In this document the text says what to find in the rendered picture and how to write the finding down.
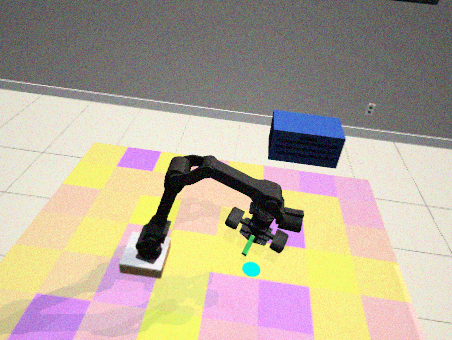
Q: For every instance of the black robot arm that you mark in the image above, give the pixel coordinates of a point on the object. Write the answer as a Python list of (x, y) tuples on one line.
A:
[(268, 203)]

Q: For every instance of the green post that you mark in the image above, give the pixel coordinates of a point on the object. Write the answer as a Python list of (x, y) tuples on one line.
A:
[(248, 245)]

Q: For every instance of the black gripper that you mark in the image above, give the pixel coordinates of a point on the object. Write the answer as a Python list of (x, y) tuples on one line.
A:
[(262, 235)]

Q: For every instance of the cyan circle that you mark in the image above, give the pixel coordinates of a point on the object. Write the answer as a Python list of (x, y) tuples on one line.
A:
[(251, 269)]

